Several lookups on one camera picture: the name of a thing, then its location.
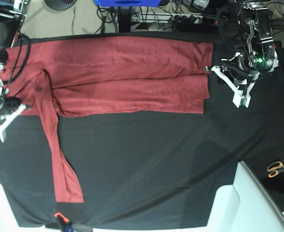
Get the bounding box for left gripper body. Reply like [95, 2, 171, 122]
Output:
[205, 52, 255, 98]

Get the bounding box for yellow-handled scissors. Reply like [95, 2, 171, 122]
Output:
[267, 161, 284, 178]

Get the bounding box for black round stand base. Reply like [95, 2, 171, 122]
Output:
[44, 0, 76, 11]

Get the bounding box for white power strip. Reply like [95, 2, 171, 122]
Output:
[173, 14, 218, 26]

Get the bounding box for black table cloth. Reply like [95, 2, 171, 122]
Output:
[0, 48, 284, 230]

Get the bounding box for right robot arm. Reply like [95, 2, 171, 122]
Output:
[0, 0, 31, 142]

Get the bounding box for blue orange clamp bottom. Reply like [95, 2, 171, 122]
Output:
[54, 212, 75, 232]

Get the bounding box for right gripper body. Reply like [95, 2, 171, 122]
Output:
[0, 97, 27, 135]

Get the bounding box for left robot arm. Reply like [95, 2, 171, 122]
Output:
[206, 0, 279, 107]

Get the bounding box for red long-sleeve T-shirt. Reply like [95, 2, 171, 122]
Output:
[8, 36, 214, 203]

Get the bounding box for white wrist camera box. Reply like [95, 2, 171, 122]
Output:
[232, 93, 251, 108]

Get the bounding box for white foam block right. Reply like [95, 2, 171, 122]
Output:
[206, 161, 284, 232]

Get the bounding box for blue plastic box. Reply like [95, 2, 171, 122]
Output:
[94, 0, 161, 7]

